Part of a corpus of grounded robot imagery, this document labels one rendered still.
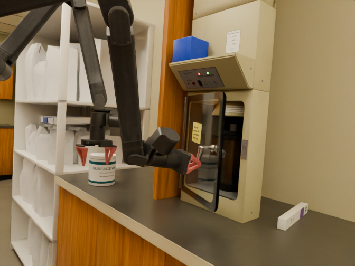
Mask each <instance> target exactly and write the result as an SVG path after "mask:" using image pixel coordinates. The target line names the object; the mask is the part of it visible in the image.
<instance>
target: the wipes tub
mask: <svg viewBox="0 0 355 266"><path fill-rule="evenodd" d="M115 170H116V154H113V156H112V157H111V159H110V162H109V164H108V165H106V161H105V153H91V154H89V175H88V184H90V185H92V186H110V185H113V184H114V183H115Z"/></svg>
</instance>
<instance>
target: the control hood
mask: <svg viewBox="0 0 355 266"><path fill-rule="evenodd" d="M169 66H170V68H171V70H172V72H173V73H174V75H175V77H176V78H177V80H178V82H179V84H180V85H181V87H182V89H183V90H184V91H212V90H238V89H252V88H253V82H254V68H255V60H254V59H252V58H249V57H247V56H244V55H241V54H238V53H236V52H235V53H228V54H222V55H215V56H209V57H205V58H198V59H192V60H185V61H179V62H173V63H169ZM210 67H216V69H217V71H218V73H219V75H220V77H221V80H222V82H223V84H224V86H225V87H217V88H196V89H187V87H186V85H185V84H184V82H183V80H182V78H181V77H180V75H179V73H178V71H185V70H193V69H202V68H210Z"/></svg>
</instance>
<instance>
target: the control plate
mask: <svg viewBox="0 0 355 266"><path fill-rule="evenodd" d="M207 72H209V74H207ZM178 73H179V75H180V77H181V78H182V80H183V82H184V84H185V85H186V87H187V89H196V88H217V87H225V86H224V84H223V82H222V80H221V77H220V75H219V73H218V71H217V69H216V67H210V68H202V69H193V70H185V71H178ZM198 73H200V75H198ZM197 80H200V81H201V83H202V85H199V84H198V82H197ZM214 80H215V81H216V82H215V83H214ZM205 81H206V83H204V82H205ZM209 81H211V83H209ZM192 82H195V85H193V84H192ZM188 83H189V84H190V85H188Z"/></svg>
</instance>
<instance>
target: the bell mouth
mask: <svg viewBox="0 0 355 266"><path fill-rule="evenodd" d="M244 109H245V105H244V103H243V102H226V113H225V116H227V117H244Z"/></svg>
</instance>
